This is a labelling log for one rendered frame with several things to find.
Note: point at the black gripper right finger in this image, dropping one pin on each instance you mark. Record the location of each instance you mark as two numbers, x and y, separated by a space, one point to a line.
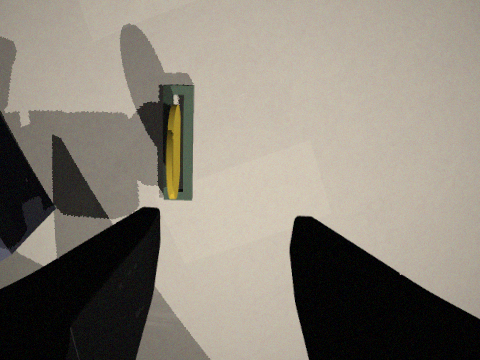
354 307

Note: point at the gold coin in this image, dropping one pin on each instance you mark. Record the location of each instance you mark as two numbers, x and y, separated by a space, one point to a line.
173 151

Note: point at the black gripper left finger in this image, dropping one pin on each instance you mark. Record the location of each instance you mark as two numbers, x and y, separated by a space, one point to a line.
90 304

